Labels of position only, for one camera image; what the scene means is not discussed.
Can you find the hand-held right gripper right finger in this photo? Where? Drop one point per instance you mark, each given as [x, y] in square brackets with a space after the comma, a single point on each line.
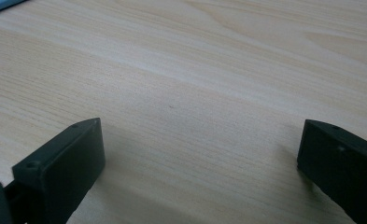
[343, 168]

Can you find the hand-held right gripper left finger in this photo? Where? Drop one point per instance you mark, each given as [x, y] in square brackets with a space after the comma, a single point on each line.
[66, 168]

